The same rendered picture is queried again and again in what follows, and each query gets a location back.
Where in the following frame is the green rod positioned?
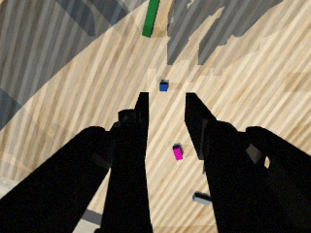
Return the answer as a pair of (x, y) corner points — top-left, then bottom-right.
(142, 0), (159, 38)

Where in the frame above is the small magenta block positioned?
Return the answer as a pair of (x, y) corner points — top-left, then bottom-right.
(172, 145), (183, 160)

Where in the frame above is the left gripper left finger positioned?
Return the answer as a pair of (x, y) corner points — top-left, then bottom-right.
(0, 92), (154, 233)

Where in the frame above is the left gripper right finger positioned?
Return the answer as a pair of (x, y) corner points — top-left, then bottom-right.
(185, 92), (311, 233)

